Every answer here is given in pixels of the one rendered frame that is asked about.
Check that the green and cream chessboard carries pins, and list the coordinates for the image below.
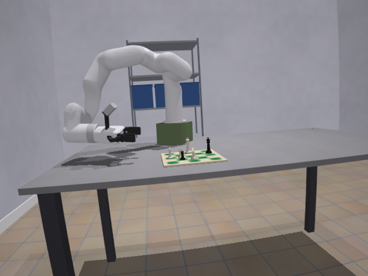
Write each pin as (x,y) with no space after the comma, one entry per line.
(201,158)

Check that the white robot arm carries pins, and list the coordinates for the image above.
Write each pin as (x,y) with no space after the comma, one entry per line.
(77,119)

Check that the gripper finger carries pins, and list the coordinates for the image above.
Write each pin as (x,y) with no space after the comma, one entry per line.
(126,137)
(135,130)

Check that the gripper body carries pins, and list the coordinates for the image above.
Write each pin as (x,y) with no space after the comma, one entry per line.
(100,134)

